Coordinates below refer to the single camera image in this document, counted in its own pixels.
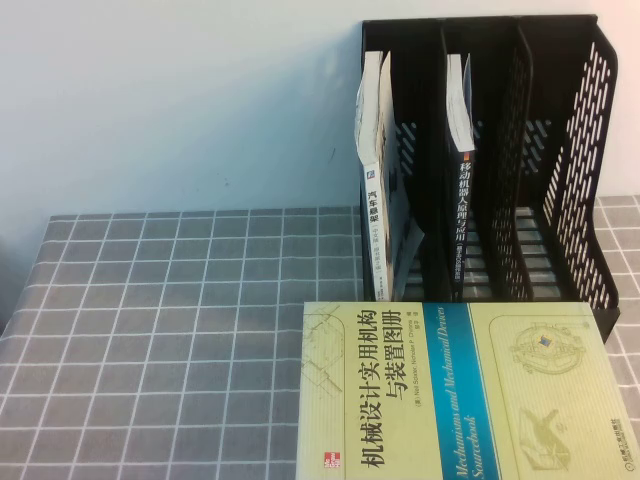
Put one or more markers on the yellow-green mechanical design book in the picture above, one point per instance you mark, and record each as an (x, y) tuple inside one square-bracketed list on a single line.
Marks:
[(450, 400)]

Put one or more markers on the white-spine paperback book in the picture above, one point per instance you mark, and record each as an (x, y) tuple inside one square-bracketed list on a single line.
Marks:
[(372, 215)]

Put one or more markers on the dark-spine robotics book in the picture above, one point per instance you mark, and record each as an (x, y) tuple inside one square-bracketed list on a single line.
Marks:
[(465, 215)]

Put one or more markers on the black three-slot book stand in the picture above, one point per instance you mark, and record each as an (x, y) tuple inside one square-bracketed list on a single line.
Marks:
[(575, 165)]

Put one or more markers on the grey checked tablecloth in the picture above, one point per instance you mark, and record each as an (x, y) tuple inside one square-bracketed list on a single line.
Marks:
[(150, 325)]

